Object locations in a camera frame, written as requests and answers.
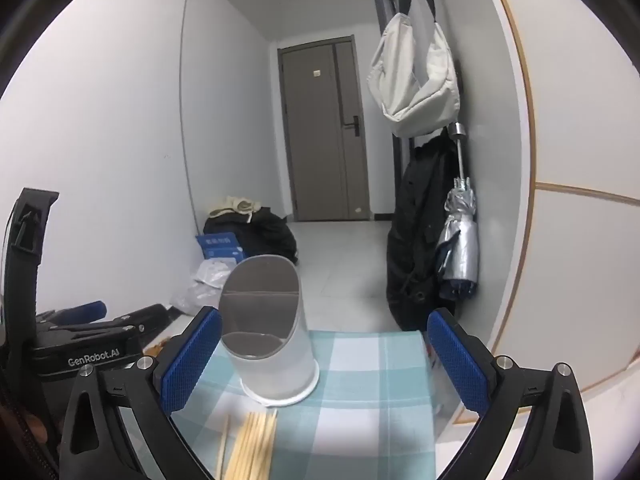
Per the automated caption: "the silver folded umbrella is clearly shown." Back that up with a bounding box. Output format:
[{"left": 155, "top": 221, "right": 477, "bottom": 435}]
[{"left": 436, "top": 122, "right": 480, "bottom": 302}]

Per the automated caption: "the bamboo chopstick three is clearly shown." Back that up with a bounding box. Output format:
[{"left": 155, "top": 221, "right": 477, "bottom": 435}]
[{"left": 242, "top": 411, "right": 278, "bottom": 480}]

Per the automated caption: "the blue cardboard box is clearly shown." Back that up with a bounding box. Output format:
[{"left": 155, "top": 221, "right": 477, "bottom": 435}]
[{"left": 196, "top": 232, "right": 245, "bottom": 262}]

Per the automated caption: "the teal plaid table cloth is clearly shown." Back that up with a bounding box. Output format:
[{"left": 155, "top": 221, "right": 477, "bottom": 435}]
[{"left": 172, "top": 332, "right": 436, "bottom": 479}]

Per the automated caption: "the black hanging coat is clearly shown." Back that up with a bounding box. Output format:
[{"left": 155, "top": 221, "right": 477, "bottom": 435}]
[{"left": 386, "top": 131, "right": 458, "bottom": 332}]

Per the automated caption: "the brown entrance door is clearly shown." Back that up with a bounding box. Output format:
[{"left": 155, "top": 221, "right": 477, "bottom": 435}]
[{"left": 278, "top": 37, "right": 371, "bottom": 222}]

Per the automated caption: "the bamboo chopstick one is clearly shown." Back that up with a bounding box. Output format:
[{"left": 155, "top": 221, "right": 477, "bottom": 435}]
[{"left": 215, "top": 415, "right": 230, "bottom": 480}]

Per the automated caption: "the black bag on floor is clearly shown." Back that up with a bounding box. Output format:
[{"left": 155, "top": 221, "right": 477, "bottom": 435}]
[{"left": 203, "top": 207, "right": 298, "bottom": 264}]

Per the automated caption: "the beige cloth on bag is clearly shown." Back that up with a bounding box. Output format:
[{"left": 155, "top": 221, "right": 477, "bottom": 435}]
[{"left": 208, "top": 196, "right": 262, "bottom": 223}]

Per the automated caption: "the bamboo chopstick two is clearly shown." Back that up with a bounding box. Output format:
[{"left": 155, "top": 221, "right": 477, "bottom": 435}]
[{"left": 224, "top": 412, "right": 262, "bottom": 480}]

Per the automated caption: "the white utensil holder cup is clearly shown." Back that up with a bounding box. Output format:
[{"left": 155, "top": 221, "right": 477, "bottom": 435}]
[{"left": 218, "top": 255, "right": 320, "bottom": 408}]

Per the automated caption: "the grey plastic parcel bag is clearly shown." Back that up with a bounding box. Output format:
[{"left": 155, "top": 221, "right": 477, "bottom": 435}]
[{"left": 170, "top": 258, "right": 236, "bottom": 316}]

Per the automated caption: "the white hanging shoulder bag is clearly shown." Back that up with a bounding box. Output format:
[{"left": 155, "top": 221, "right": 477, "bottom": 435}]
[{"left": 396, "top": 13, "right": 460, "bottom": 139}]

